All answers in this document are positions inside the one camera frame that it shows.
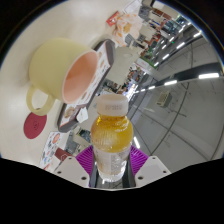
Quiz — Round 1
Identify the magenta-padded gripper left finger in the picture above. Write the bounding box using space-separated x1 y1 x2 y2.
53 144 98 189

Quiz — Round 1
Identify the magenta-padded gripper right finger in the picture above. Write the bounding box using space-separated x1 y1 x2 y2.
121 145 172 189

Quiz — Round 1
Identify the clear white-capped drink bottle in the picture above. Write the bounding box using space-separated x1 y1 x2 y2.
90 93 135 183

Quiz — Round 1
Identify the dark brown food tray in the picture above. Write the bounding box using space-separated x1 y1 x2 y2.
57 39 116 134

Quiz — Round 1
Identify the white crumpled napkin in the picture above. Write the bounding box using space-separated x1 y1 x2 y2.
75 106 89 124

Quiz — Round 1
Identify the flat round red coaster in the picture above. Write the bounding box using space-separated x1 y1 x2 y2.
23 111 48 140

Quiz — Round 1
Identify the ceiling air conditioner unit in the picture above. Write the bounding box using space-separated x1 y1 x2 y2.
156 91 172 108

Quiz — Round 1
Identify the yellow mug with pink inside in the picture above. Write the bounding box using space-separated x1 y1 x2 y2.
25 37 100 117

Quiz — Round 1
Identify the printed paper tray liner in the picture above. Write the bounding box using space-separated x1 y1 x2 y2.
62 46 113 126

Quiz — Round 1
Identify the group of ceiling lights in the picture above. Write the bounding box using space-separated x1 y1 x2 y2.
133 29 221 149

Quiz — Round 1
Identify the beige chair with round logo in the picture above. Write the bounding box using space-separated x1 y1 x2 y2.
111 45 145 83

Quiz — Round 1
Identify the small red sauce packet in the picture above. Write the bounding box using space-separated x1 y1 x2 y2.
106 10 121 27

